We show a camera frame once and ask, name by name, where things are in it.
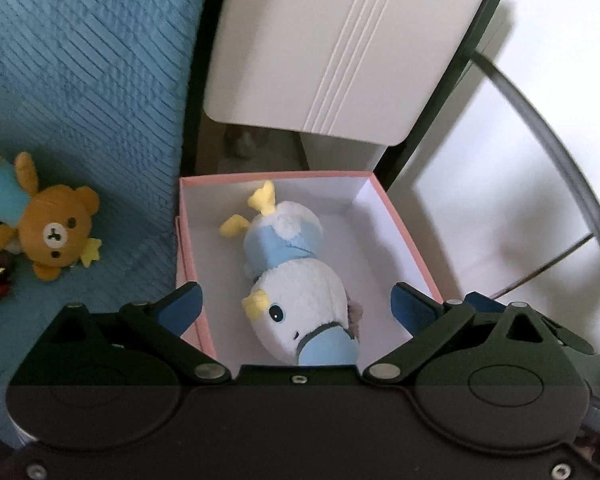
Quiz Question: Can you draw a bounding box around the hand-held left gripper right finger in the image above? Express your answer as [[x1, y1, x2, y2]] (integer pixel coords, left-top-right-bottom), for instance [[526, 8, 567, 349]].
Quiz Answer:
[[361, 282, 556, 386]]

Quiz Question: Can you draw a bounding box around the thin black cable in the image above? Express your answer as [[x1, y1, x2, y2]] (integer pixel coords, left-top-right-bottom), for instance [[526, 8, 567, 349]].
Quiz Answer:
[[492, 227, 600, 297]]

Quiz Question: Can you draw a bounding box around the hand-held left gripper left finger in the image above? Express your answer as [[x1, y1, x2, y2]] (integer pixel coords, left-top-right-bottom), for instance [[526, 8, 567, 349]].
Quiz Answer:
[[45, 281, 232, 386]]

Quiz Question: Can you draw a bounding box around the thick black cable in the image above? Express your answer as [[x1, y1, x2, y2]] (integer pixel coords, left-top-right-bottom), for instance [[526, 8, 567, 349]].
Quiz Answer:
[[472, 47, 600, 271]]

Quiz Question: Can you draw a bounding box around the blue quilted blanket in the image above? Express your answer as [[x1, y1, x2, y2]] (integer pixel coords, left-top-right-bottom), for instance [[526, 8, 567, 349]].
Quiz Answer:
[[0, 0, 217, 386]]

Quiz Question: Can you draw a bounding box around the black metal frame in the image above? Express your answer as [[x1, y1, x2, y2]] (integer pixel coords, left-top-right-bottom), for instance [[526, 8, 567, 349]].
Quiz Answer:
[[380, 0, 503, 193]]

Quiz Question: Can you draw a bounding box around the brown bear plush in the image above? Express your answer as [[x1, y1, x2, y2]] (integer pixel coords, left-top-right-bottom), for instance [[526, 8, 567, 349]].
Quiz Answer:
[[0, 149, 103, 282]]

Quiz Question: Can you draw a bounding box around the pink cardboard box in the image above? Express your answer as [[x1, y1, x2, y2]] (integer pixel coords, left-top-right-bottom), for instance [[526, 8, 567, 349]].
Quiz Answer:
[[175, 171, 443, 366]]

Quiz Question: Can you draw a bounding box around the white and blue duck plush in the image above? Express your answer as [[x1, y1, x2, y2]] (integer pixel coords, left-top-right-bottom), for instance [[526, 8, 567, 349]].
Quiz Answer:
[[219, 180, 363, 367]]

